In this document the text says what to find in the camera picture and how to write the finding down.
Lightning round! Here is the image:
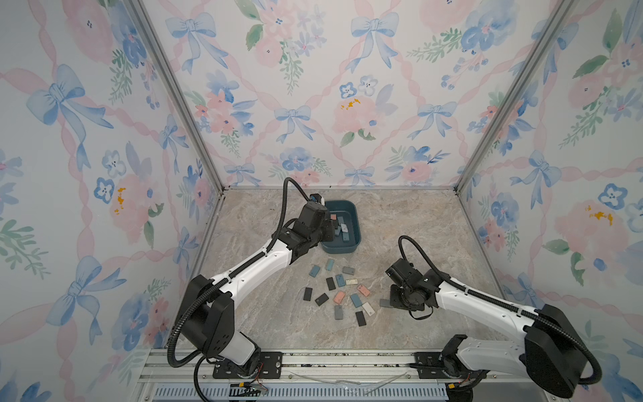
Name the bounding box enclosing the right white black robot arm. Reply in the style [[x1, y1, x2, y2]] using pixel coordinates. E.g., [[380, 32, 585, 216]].
[[386, 236, 603, 399]]

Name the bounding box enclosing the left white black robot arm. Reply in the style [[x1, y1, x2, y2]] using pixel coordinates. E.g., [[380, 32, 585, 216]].
[[167, 178, 336, 379]]

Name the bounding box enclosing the dark teal storage box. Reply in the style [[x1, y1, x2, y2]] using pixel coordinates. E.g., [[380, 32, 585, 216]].
[[321, 200, 362, 255]]

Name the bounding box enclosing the grey eraser top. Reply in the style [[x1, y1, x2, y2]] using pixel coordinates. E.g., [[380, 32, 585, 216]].
[[342, 266, 356, 276]]

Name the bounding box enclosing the teal eraser lower centre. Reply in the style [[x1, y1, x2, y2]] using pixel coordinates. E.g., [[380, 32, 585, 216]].
[[350, 293, 363, 308]]

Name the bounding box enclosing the black eraser bottom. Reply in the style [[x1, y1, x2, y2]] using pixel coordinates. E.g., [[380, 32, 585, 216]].
[[355, 311, 367, 327]]

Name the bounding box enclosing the black eraser tilted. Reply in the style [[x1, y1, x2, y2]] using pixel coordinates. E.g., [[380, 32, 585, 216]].
[[315, 293, 329, 307]]

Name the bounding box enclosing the grey eraser bottom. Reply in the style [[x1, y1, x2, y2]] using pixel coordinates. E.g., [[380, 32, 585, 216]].
[[334, 305, 344, 321]]

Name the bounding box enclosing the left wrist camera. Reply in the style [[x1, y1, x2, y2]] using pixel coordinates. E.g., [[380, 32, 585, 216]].
[[309, 194, 325, 204]]

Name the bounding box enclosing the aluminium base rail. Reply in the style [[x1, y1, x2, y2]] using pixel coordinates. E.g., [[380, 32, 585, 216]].
[[129, 349, 557, 401]]

